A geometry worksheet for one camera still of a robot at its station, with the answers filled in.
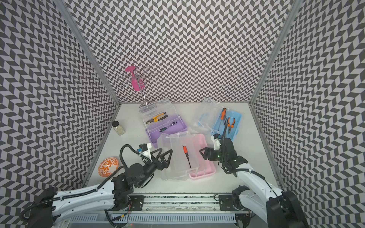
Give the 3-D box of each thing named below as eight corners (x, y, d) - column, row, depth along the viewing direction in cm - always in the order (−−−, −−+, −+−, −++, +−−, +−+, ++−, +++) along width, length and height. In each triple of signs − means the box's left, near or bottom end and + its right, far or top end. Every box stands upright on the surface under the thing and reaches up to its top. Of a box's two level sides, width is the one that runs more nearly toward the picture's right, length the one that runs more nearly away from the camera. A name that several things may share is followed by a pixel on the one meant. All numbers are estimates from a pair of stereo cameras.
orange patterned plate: (99, 177, 83) (94, 174, 79) (106, 160, 89) (102, 156, 85) (116, 177, 83) (112, 174, 79) (121, 160, 89) (118, 156, 85)
